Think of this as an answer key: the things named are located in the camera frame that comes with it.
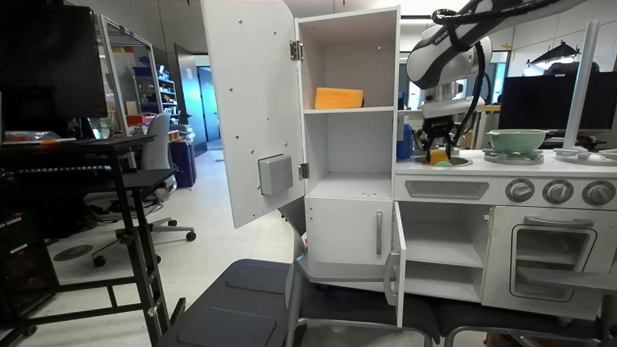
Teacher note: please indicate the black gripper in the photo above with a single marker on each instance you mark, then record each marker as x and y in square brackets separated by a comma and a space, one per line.
[438, 127]

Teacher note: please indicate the white cupboard door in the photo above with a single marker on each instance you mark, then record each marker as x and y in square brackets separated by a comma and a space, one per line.
[256, 96]

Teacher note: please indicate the yellow ball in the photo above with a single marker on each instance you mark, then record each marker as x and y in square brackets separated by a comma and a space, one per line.
[438, 156]

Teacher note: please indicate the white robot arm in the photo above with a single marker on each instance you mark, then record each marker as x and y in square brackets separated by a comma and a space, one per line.
[455, 44]

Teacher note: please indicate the blue dish soap bottle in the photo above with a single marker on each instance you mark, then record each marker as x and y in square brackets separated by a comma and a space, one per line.
[405, 142]

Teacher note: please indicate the grey stove burner grate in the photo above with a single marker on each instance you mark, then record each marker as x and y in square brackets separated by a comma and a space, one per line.
[513, 158]

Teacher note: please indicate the mint green colander bowl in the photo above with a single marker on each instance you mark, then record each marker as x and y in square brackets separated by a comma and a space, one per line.
[515, 140]

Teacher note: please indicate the black monitor right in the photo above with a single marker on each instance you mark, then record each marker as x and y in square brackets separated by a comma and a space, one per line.
[544, 102]

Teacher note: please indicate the orange block on shelf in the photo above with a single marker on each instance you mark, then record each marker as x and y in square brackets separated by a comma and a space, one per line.
[328, 98]

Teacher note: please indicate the white lower cabinet door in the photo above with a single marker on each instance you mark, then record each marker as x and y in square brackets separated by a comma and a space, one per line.
[395, 268]

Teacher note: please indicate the white toy kitchen unit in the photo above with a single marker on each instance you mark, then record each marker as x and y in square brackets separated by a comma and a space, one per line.
[457, 221]

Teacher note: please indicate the white oven door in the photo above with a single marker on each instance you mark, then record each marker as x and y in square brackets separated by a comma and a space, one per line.
[542, 243]

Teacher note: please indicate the black foreground chair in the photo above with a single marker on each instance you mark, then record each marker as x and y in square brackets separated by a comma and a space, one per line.
[260, 302]

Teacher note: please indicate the grey office chair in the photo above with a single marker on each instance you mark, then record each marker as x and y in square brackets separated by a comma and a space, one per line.
[152, 179]

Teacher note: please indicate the black computer monitor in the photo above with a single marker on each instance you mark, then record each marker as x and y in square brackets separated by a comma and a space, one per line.
[48, 65]

